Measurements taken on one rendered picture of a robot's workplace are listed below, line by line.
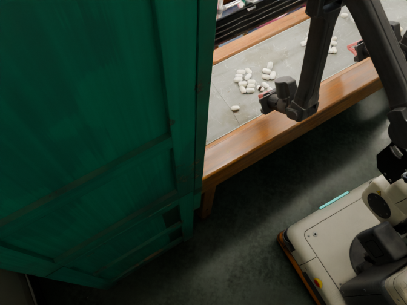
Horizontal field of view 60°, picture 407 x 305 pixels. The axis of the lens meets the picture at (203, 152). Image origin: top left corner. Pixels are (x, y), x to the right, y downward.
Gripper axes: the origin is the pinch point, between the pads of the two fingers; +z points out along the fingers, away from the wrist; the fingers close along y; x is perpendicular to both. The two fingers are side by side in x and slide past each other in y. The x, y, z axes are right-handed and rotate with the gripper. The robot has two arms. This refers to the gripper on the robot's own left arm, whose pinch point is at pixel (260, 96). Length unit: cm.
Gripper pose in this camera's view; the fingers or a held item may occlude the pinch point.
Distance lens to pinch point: 137.6
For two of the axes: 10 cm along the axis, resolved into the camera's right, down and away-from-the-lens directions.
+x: 3.2, 8.2, 4.7
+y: -8.5, 4.6, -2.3
